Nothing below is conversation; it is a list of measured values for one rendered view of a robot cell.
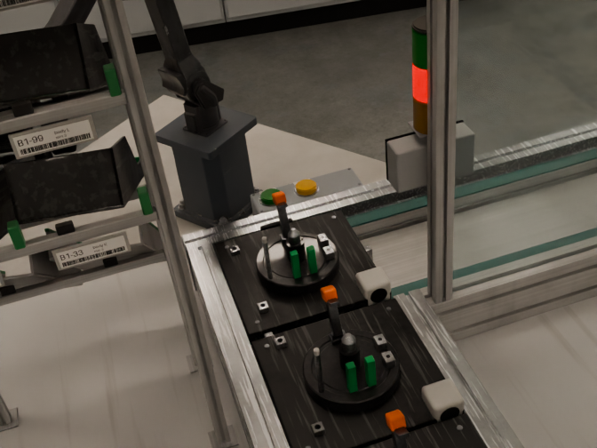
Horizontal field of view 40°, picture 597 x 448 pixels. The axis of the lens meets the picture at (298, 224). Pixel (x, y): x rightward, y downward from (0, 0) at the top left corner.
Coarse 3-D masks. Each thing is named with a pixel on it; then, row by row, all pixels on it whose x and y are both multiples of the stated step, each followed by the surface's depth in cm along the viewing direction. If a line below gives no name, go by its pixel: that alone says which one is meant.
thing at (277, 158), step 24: (168, 96) 212; (168, 120) 203; (96, 144) 197; (264, 144) 190; (288, 144) 189; (312, 144) 188; (168, 168) 186; (264, 168) 182; (288, 168) 181; (312, 168) 180; (336, 168) 179; (360, 168) 178; (384, 168) 178; (72, 216) 175; (96, 216) 174; (0, 240) 171; (0, 264) 165; (24, 264) 164
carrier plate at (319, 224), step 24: (336, 216) 148; (240, 240) 146; (336, 240) 143; (240, 264) 141; (360, 264) 137; (240, 288) 136; (264, 288) 135; (336, 288) 133; (240, 312) 131; (288, 312) 130; (312, 312) 130
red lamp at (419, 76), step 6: (414, 66) 109; (414, 72) 109; (420, 72) 108; (426, 72) 107; (414, 78) 110; (420, 78) 108; (426, 78) 108; (414, 84) 110; (420, 84) 109; (426, 84) 108; (414, 90) 111; (420, 90) 109; (426, 90) 109; (414, 96) 111; (420, 96) 110; (426, 96) 110; (426, 102) 110
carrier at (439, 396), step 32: (352, 320) 127; (384, 320) 127; (256, 352) 124; (288, 352) 124; (320, 352) 120; (352, 352) 115; (384, 352) 117; (416, 352) 121; (288, 384) 119; (320, 384) 113; (352, 384) 113; (384, 384) 114; (416, 384) 116; (448, 384) 113; (288, 416) 114; (320, 416) 114; (352, 416) 113; (384, 416) 113; (416, 416) 112; (448, 416) 112
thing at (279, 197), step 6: (276, 192) 139; (282, 192) 138; (276, 198) 137; (282, 198) 138; (276, 204) 138; (282, 204) 136; (282, 210) 139; (282, 216) 139; (282, 222) 139; (288, 222) 140; (282, 228) 140; (288, 228) 140; (282, 234) 141
